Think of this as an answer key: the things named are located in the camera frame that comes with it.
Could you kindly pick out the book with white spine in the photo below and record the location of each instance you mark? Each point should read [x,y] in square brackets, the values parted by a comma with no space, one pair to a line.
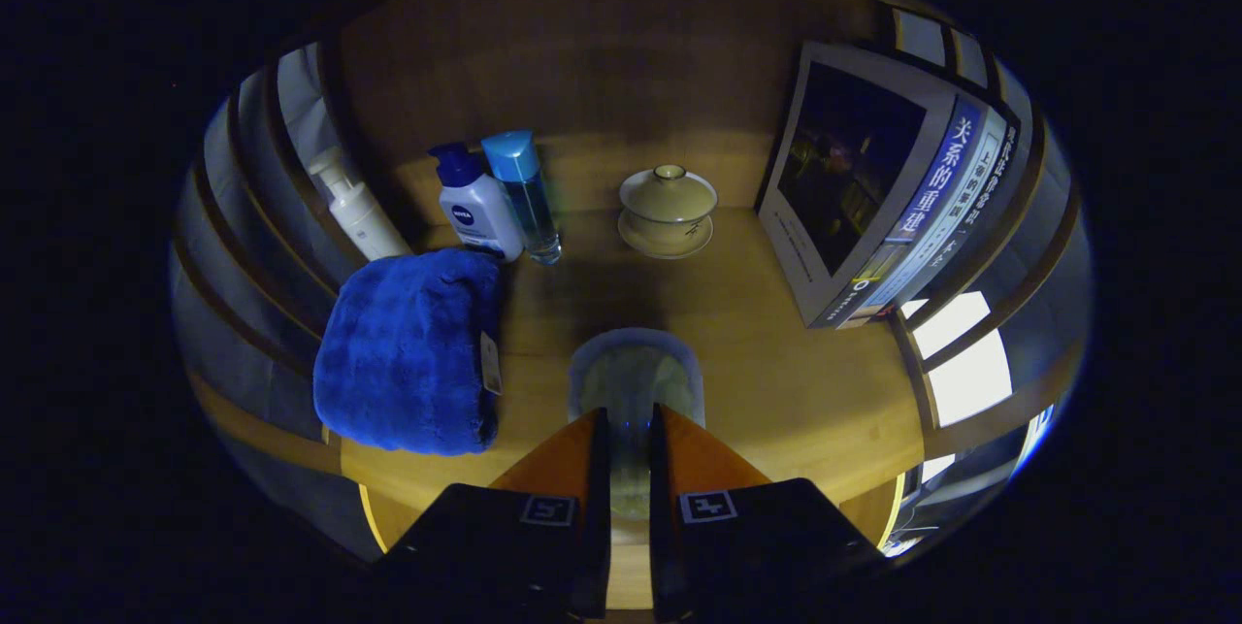
[970,197]

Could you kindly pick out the lidded ceramic teacup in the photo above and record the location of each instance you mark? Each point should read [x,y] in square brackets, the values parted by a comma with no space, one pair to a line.
[668,212]

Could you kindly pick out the wooden cabinet frame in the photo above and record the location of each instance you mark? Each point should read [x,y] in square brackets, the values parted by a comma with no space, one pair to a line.
[602,42]

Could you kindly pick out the book with blue spine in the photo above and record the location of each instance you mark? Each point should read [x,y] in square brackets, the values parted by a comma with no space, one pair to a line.
[844,168]

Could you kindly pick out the wooden countertop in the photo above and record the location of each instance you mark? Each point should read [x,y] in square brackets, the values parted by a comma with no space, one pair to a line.
[757,362]

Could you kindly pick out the clear blue bottle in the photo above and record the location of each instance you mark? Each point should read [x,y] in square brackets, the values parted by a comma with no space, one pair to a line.
[529,197]

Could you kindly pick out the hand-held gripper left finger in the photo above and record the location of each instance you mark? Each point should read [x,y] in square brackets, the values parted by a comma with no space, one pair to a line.
[505,546]

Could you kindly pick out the blue towel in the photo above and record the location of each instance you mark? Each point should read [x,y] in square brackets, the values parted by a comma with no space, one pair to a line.
[408,352]

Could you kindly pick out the white pump bottle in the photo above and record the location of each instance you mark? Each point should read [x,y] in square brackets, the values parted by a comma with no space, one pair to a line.
[359,212]

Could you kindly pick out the white lotion bottle blue cap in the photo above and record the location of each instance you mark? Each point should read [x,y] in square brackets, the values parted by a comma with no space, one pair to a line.
[475,212]

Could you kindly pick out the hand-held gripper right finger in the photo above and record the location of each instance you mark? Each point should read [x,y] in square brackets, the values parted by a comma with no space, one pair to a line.
[757,546]

